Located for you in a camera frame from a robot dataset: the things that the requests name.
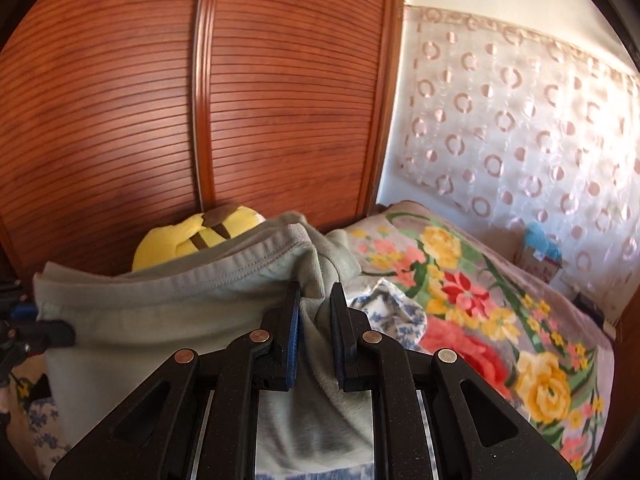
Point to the grey-green pants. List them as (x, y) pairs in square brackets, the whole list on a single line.
[(175, 320)]

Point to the yellow plush toy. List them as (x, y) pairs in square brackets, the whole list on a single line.
[(170, 245)]

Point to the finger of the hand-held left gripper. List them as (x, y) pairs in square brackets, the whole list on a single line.
[(50, 334), (22, 311)]

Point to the wooden louvred wardrobe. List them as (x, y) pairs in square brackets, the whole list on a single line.
[(275, 110)]

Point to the blue plastic bag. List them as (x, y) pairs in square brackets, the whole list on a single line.
[(540, 237)]

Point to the bed with blue floral sheet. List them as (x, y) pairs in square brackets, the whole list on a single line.
[(395, 320)]

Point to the colourful floral blanket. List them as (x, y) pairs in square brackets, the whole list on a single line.
[(475, 310)]

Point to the sheer circle-patterned curtain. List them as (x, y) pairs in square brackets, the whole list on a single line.
[(500, 110)]

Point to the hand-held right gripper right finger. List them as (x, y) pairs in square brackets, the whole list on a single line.
[(339, 345)]

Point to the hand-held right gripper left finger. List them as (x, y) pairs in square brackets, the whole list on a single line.
[(294, 345)]

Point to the small cardboard box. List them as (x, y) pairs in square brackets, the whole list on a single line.
[(542, 266)]

